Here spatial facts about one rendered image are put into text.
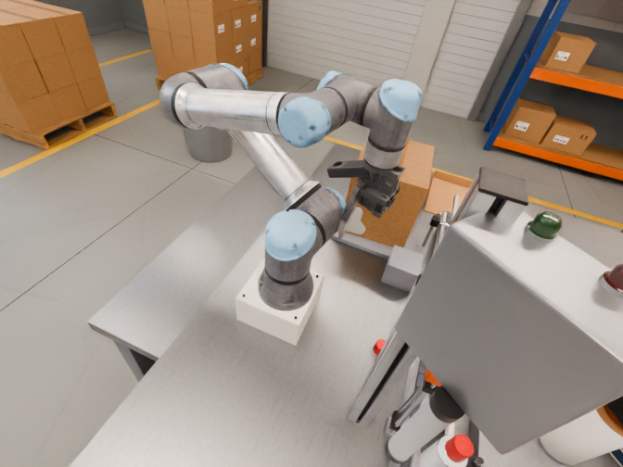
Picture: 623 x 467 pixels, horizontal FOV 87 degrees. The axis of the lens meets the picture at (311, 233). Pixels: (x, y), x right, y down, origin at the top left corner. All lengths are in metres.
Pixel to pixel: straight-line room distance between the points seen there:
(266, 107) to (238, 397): 0.65
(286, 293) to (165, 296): 0.39
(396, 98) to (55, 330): 1.99
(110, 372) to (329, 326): 1.26
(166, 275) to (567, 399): 0.99
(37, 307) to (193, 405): 1.57
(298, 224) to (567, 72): 3.70
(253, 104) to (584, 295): 0.53
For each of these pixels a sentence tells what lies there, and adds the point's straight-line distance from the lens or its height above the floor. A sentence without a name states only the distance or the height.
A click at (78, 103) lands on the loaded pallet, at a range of 3.85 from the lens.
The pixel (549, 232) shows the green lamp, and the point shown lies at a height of 1.49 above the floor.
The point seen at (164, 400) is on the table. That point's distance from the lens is 0.91.
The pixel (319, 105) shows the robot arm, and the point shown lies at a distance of 0.56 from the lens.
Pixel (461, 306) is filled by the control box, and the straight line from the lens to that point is 0.36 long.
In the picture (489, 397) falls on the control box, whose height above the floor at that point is 1.34.
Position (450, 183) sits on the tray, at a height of 0.83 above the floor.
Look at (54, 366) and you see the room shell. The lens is 2.08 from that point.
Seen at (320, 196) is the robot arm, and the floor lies 1.17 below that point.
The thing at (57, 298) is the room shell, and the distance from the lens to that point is 2.33.
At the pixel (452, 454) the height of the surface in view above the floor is 1.07.
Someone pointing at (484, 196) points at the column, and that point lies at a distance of 0.36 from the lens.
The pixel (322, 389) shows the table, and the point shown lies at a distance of 0.90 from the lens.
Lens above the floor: 1.66
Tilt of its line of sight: 43 degrees down
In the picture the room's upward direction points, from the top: 9 degrees clockwise
